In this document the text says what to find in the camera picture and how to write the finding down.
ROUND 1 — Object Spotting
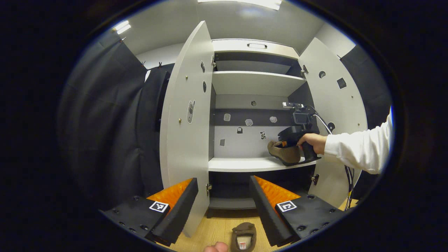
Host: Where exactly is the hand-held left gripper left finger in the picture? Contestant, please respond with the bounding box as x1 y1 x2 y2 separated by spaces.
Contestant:
100 177 199 247

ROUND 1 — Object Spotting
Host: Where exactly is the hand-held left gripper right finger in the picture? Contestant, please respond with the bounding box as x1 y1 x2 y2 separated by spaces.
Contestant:
249 175 347 247

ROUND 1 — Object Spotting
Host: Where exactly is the brown suede shoe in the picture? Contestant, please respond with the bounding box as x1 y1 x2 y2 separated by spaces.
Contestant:
231 222 257 252
267 140 302 166

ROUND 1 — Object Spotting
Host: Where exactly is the white shoe cabinet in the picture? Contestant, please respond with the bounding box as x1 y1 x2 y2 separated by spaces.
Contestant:
208 38 317 219

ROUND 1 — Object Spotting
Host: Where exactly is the white shoe cabinet door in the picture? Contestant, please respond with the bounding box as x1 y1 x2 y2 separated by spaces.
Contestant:
299 37 368 209
159 20 215 238

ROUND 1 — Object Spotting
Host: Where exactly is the black backdrop cloth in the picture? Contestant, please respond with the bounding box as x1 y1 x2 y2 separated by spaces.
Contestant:
58 31 175 210
339 45 392 200

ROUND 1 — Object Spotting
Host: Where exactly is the ceiling light panel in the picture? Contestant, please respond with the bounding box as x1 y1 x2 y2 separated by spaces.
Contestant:
198 0 282 11
113 20 132 35

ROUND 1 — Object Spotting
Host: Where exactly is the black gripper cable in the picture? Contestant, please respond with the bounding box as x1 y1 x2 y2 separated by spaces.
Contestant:
307 105 355 211

